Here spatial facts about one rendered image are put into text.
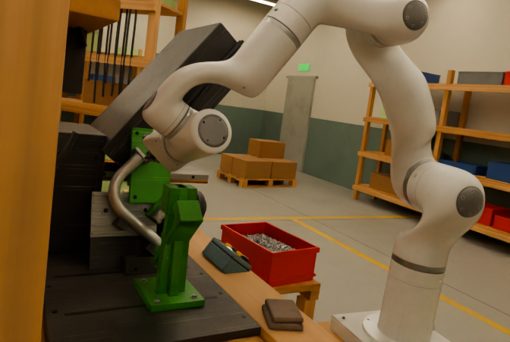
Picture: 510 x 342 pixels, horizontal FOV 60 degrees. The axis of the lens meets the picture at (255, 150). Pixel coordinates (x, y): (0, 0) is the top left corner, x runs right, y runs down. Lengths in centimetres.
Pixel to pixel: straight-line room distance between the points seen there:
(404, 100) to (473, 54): 637
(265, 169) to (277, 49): 670
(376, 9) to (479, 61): 639
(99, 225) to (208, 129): 55
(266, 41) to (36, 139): 46
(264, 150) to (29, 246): 741
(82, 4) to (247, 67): 31
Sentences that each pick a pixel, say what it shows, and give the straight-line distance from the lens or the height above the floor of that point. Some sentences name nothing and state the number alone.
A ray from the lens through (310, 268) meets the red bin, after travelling 159.
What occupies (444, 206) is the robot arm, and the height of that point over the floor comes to 123.
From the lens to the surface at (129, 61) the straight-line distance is 390.
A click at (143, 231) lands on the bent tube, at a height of 101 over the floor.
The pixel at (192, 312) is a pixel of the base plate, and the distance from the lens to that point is 107.
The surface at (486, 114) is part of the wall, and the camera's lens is 703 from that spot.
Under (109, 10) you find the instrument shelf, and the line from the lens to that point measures 89.
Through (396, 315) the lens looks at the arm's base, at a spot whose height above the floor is 95.
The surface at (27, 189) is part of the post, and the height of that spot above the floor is 125.
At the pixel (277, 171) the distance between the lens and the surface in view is 769.
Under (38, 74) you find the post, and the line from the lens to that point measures 57.
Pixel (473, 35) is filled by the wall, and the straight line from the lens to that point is 741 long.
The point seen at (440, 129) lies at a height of 138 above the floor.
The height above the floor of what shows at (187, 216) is 112.
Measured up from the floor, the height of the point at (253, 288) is 90.
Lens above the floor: 138
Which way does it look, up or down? 6 degrees down
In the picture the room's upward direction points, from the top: 8 degrees clockwise
